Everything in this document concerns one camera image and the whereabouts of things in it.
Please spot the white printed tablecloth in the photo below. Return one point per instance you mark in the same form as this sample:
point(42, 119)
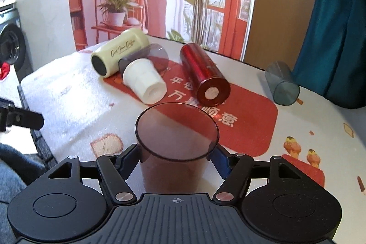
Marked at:
point(79, 107)

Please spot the black front-load washing machine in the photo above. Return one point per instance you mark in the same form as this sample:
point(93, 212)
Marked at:
point(14, 45)

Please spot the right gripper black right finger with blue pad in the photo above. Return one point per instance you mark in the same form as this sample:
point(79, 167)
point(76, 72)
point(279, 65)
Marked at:
point(235, 171)

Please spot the translucent maroon plastic cup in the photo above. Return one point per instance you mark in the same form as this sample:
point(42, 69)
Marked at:
point(175, 141)

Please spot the cream yellow tumbler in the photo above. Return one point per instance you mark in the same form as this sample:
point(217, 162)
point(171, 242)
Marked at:
point(105, 59)

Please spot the wooden panel board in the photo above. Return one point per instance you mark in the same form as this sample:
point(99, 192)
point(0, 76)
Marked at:
point(278, 28)

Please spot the translucent purple plastic cup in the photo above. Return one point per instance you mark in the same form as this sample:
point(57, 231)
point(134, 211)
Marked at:
point(153, 52)

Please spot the translucent grey-blue plastic cup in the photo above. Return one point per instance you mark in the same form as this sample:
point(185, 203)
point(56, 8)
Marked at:
point(284, 89)

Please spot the shiny red metal tumbler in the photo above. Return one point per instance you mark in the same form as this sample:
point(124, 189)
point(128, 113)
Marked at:
point(209, 85)

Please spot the teal blue curtain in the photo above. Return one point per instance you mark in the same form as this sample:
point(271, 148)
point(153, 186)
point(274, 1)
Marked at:
point(332, 59)

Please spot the white paper cup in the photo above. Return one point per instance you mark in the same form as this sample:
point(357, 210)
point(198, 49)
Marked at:
point(145, 81)

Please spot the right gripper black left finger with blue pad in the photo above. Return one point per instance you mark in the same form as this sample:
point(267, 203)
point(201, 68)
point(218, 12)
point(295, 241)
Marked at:
point(114, 171)

